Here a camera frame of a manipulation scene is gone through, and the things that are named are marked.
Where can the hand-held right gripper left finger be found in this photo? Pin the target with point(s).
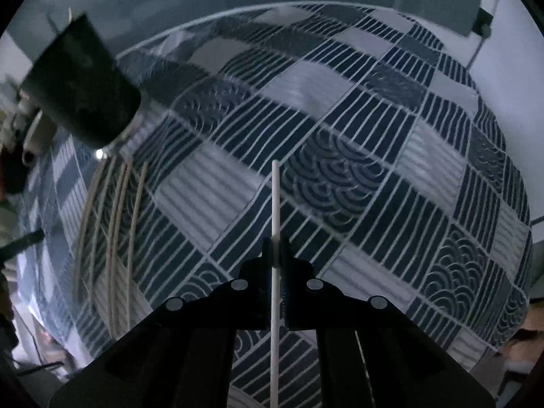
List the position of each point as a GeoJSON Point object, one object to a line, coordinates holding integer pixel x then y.
{"type": "Point", "coordinates": [255, 278]}

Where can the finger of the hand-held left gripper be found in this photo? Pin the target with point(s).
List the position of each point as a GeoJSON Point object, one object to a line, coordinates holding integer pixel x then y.
{"type": "Point", "coordinates": [23, 242]}

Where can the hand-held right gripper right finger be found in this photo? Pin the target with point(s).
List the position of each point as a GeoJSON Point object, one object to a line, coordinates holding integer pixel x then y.
{"type": "Point", "coordinates": [299, 278]}

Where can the white chopstick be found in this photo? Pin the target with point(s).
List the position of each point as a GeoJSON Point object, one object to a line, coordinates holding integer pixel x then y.
{"type": "Point", "coordinates": [275, 204]}

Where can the black cylindrical utensil cup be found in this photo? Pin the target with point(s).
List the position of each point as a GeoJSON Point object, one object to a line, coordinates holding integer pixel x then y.
{"type": "Point", "coordinates": [83, 80]}

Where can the blue white patterned tablecloth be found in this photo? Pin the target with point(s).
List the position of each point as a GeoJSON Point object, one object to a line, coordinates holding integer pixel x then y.
{"type": "Point", "coordinates": [340, 136]}

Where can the brown wooden furniture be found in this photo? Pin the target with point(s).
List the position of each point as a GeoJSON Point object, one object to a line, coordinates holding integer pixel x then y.
{"type": "Point", "coordinates": [520, 348]}

